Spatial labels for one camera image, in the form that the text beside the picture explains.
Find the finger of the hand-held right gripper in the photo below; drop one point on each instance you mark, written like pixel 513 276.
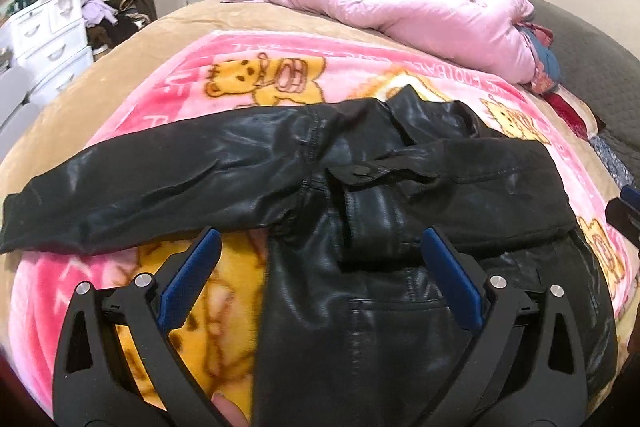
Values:
pixel 625 212

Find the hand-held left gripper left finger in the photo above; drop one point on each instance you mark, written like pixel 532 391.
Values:
pixel 192 277

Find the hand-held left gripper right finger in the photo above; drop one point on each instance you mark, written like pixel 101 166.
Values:
pixel 452 277

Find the black leather jacket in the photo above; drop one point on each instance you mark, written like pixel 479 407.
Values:
pixel 375 187

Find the blue and red floral clothes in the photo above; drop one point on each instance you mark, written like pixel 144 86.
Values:
pixel 542 57

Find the pile of dark clothes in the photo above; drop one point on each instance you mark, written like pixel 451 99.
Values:
pixel 122 14

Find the person's left hand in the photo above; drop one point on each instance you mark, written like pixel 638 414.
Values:
pixel 229 409

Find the blue patterned cloth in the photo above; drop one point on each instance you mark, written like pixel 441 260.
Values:
pixel 612 159

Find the dark red cloth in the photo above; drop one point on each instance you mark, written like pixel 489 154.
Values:
pixel 570 114

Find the grey padded headboard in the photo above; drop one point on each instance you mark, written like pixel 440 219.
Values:
pixel 590 67

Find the pink bear printed blanket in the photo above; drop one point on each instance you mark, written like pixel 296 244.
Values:
pixel 200 82

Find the light pink quilt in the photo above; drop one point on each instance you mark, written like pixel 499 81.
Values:
pixel 400 22

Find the white drawer unit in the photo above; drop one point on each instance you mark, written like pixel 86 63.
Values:
pixel 45 42

